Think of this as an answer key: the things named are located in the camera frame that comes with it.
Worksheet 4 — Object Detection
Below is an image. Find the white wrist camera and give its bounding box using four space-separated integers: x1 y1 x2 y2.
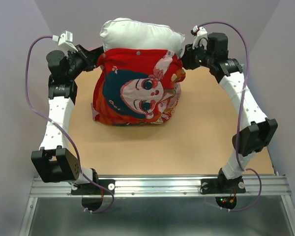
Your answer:
52 30 78 53
191 26 208 49

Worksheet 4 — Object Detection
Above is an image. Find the aluminium frame rail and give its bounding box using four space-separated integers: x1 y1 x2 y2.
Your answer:
20 175 295 236

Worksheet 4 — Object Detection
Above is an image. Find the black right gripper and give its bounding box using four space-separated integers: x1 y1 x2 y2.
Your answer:
177 41 214 70

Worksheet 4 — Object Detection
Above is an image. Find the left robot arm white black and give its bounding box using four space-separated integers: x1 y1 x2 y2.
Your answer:
31 45 104 194

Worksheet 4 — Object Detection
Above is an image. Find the white pillow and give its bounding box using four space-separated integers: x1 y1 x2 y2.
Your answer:
99 18 185 56

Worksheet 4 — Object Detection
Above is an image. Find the pink pillowcase with dark print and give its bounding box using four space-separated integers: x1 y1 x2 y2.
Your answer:
92 48 185 126

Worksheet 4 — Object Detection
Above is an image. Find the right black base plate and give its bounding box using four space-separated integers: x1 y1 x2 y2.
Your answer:
200 177 246 194

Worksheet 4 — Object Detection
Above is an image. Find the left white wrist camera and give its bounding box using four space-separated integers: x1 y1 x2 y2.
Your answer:
52 30 78 53

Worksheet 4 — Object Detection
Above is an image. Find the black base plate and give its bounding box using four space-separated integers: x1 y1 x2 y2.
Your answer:
71 179 115 196
200 177 246 194

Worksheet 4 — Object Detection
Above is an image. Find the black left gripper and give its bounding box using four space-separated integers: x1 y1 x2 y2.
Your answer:
66 44 104 80

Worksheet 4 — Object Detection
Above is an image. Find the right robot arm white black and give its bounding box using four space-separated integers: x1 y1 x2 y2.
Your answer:
182 27 278 194

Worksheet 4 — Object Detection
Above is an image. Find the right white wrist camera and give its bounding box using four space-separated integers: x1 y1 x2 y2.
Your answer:
191 26 208 49

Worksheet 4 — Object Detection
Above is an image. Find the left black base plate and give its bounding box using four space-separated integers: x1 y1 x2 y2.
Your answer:
71 179 115 196

